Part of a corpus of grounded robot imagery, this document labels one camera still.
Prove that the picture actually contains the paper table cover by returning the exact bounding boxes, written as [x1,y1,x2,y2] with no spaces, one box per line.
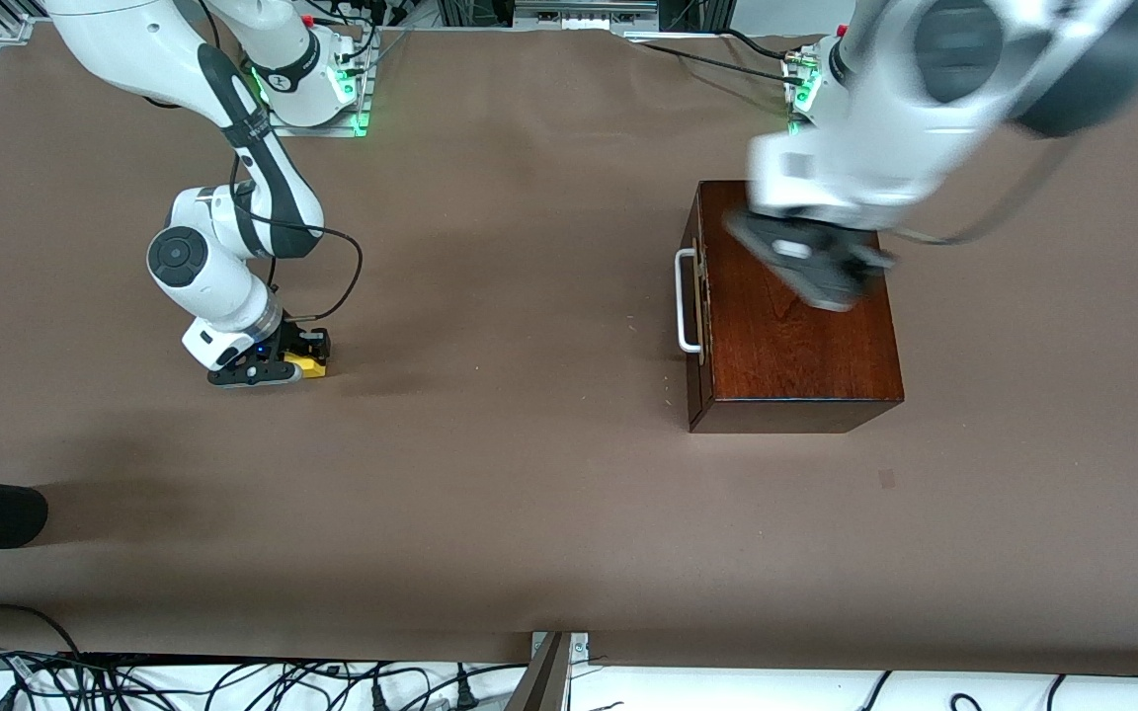
[0,20,1138,678]

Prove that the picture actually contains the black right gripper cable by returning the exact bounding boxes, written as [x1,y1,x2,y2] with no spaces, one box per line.
[231,181,365,329]

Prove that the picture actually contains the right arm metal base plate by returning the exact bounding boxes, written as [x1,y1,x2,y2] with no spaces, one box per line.
[266,30,377,138]

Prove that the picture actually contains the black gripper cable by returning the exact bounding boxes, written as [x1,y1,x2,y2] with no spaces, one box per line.
[231,181,365,329]
[890,138,1084,248]

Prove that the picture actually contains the silver corner bracket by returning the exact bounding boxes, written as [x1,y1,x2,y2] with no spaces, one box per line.
[529,632,591,661]

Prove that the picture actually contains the grey metal post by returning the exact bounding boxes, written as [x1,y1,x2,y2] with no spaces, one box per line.
[505,632,573,711]

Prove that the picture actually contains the black table cable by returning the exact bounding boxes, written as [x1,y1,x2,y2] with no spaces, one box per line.
[725,28,799,62]
[653,43,813,86]

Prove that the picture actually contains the wooden drawer with metal handle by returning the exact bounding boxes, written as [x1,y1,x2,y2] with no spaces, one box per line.
[675,181,716,433]

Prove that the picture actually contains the tangled black cables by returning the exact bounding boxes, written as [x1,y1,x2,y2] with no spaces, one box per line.
[0,647,530,711]

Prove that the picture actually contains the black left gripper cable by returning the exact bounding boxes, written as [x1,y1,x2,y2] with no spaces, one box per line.
[890,138,1084,248]

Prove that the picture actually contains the dark wooden drawer cabinet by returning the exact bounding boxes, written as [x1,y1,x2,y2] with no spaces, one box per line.
[688,180,904,434]

